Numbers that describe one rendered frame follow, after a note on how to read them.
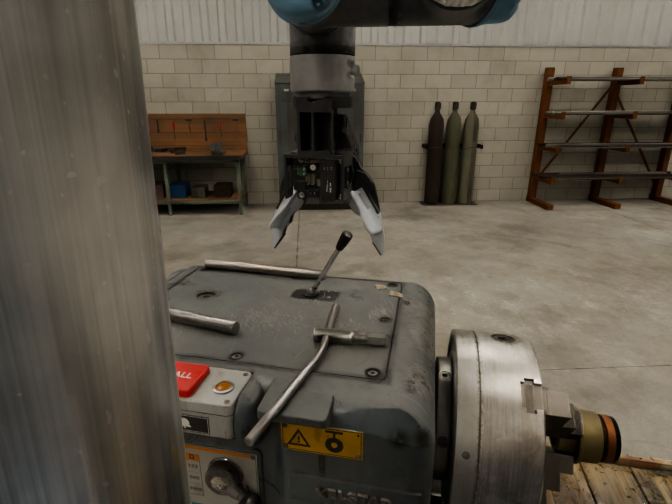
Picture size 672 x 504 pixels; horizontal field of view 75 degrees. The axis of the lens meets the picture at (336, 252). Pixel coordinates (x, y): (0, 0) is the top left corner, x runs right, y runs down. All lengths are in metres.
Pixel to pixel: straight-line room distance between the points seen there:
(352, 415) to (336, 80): 0.40
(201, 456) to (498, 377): 0.46
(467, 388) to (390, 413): 0.17
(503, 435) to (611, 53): 8.16
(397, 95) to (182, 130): 3.38
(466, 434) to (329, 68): 0.53
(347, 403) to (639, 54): 8.57
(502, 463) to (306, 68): 0.59
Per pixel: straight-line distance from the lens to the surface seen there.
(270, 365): 0.66
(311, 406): 0.58
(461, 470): 0.73
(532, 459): 0.73
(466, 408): 0.71
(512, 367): 0.75
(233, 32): 7.40
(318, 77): 0.51
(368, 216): 0.55
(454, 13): 0.42
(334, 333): 0.70
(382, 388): 0.62
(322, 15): 0.42
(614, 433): 0.89
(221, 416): 0.61
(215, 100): 7.33
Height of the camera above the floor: 1.62
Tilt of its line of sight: 19 degrees down
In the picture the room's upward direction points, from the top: straight up
